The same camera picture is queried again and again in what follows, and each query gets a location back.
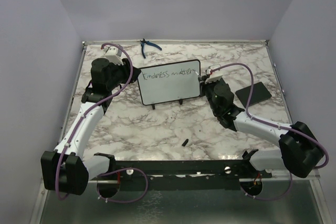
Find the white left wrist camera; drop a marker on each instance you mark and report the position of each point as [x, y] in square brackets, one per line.
[113, 54]

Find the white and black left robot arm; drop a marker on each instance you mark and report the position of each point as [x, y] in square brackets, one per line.
[64, 169]

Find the black framed whiteboard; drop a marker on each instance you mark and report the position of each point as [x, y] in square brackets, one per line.
[169, 82]

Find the aluminium frame profile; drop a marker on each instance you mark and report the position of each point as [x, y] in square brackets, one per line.
[304, 203]

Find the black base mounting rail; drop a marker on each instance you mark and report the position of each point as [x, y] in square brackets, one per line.
[176, 175]

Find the black marker cap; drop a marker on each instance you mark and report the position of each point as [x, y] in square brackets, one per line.
[185, 142]

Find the black flat pad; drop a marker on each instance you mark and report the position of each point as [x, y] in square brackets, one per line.
[260, 94]

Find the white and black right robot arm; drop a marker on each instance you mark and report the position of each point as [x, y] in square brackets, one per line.
[298, 151]

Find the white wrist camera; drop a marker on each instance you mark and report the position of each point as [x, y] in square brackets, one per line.
[212, 74]
[113, 54]

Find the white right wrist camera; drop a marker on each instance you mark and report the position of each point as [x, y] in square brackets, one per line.
[212, 74]

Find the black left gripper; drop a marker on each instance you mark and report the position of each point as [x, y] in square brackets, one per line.
[125, 68]

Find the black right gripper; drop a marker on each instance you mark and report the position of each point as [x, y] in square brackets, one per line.
[203, 86]

